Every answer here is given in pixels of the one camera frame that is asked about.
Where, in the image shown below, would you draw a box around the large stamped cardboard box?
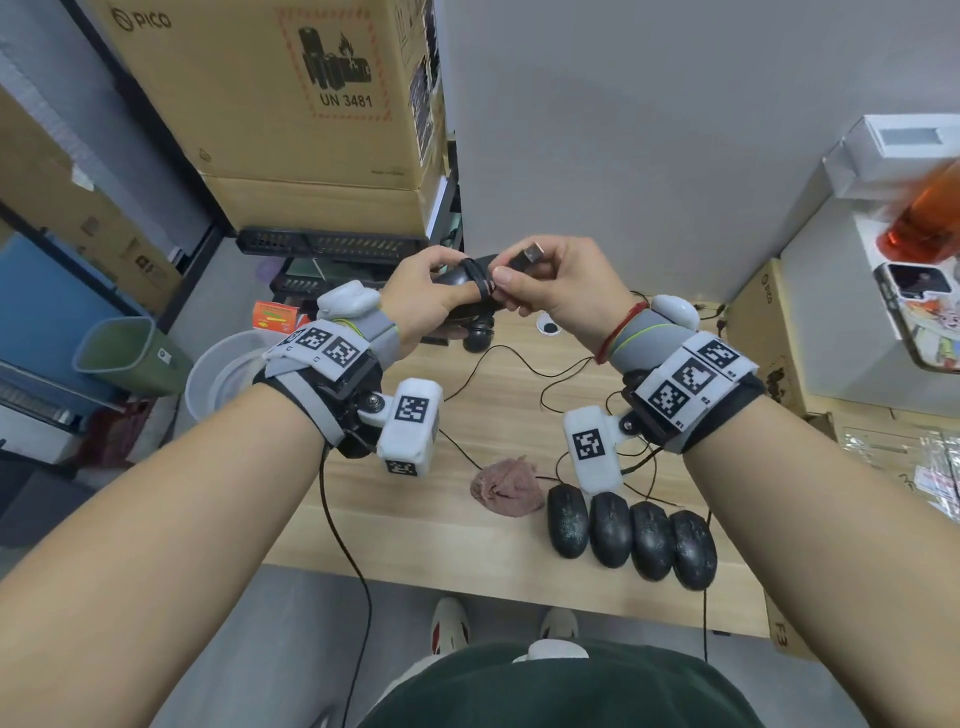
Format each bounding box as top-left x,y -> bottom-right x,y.
78,0 -> 450,191

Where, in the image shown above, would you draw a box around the green trash bin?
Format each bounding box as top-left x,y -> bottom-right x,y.
72,316 -> 193,397

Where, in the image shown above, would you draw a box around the black mouse cable with plug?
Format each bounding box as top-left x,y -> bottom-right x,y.
461,241 -> 547,301

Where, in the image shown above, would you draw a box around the phone with colourful case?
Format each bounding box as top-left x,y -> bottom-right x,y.
873,262 -> 960,374

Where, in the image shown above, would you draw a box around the white wrist puck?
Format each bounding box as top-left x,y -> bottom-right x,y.
650,294 -> 701,331
316,281 -> 382,320

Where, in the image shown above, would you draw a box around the clear plastic basin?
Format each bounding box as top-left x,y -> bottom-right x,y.
183,332 -> 275,423

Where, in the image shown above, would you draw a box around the cardboard box with small prints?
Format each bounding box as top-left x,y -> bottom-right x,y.
0,86 -> 185,316

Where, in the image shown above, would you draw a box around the black computer mouse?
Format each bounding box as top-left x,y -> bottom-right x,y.
629,500 -> 675,583
669,509 -> 719,592
461,314 -> 498,354
589,491 -> 634,569
545,483 -> 591,560
433,253 -> 502,305

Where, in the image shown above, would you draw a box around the white left wrist puck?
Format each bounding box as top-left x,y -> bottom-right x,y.
316,281 -> 382,320

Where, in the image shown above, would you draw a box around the lettered brown cardboard box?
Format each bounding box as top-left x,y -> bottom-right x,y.
763,592 -> 819,661

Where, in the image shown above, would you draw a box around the person's left hand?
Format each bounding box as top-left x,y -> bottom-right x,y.
378,245 -> 498,361

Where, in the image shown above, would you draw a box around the white right wrist puck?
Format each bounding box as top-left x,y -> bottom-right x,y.
650,294 -> 701,331

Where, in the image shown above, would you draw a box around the grey left wrist sleeve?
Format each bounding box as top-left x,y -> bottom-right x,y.
352,311 -> 403,369

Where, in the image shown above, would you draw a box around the person's right forearm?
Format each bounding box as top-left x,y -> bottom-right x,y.
682,397 -> 960,728

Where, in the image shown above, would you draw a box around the person's left forearm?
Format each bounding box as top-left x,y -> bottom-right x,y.
0,382 -> 328,728

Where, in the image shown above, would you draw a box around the grey wrist sleeve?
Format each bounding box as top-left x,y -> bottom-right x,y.
352,311 -> 403,369
608,311 -> 676,374

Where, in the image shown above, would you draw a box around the plain cardboard box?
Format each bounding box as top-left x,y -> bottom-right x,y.
200,161 -> 451,238

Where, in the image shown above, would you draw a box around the black stacked tray rack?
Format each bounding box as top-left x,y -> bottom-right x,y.
236,142 -> 465,346

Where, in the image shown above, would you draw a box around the red string bracelet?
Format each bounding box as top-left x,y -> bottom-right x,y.
594,299 -> 651,367

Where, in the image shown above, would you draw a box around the pink fluffy wiping cloth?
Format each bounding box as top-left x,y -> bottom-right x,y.
470,457 -> 545,519

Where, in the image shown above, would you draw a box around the small white boxes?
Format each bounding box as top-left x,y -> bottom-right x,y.
822,113 -> 960,200

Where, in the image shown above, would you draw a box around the person's dark shirt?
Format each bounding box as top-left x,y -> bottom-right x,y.
358,641 -> 766,728

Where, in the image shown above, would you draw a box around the cardboard box with black logo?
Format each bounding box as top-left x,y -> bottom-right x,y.
806,408 -> 960,523

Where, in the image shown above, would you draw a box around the person's right hand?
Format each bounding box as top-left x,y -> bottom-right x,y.
491,234 -> 650,358

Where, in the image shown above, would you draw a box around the black rig cable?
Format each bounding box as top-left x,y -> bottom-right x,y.
318,446 -> 374,706
701,509 -> 714,665

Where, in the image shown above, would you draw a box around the black left rig cable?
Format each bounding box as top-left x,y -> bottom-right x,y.
318,446 -> 374,706

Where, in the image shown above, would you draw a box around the grey slatted panel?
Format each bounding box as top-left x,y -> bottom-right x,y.
0,374 -> 80,436

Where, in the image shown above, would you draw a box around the grey right wrist sleeve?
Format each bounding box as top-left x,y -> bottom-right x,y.
608,311 -> 676,374

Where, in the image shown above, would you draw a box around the white chest device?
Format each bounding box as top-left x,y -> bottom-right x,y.
512,638 -> 590,664

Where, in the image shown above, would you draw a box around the orange box with green print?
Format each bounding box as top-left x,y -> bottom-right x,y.
252,301 -> 300,335

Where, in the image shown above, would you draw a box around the black right rig cable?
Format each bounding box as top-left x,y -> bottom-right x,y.
701,509 -> 714,665

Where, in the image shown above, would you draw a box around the large white box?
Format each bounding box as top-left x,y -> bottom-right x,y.
779,198 -> 960,414

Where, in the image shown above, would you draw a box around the blue panel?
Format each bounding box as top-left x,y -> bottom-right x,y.
0,232 -> 144,406

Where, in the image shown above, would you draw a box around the dark red bag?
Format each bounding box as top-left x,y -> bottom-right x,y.
78,401 -> 155,470

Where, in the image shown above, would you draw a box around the small stamped cardboard box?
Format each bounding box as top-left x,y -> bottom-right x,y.
725,258 -> 811,418

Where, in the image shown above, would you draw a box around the person's beige trousers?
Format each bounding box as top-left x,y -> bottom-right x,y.
374,652 -> 444,703

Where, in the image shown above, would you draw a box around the person's left shoe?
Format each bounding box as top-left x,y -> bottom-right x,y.
429,597 -> 472,658

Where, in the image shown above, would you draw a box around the tangle of black mouse cables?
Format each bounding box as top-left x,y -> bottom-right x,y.
438,290 -> 729,519

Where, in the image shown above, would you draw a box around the orange bottle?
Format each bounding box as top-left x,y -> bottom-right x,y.
877,157 -> 960,264

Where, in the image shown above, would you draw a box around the left wrist camera rig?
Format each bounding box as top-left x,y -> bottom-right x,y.
253,320 -> 444,479

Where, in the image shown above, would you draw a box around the dark grey padded seat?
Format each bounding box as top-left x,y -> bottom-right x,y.
0,457 -> 99,549

